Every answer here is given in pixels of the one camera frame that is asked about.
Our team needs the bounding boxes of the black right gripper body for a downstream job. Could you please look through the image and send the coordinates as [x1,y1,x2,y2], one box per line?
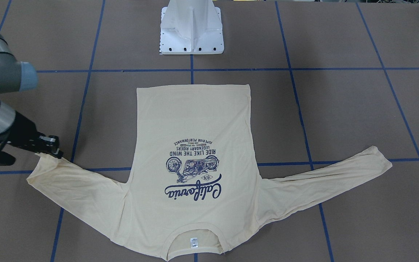
[9,113,59,153]

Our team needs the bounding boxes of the beige long-sleeve printed shirt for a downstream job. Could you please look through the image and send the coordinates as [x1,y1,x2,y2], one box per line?
[27,85,392,261]

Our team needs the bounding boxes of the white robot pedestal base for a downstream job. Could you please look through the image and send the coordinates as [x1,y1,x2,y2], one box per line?
[159,0,224,55]

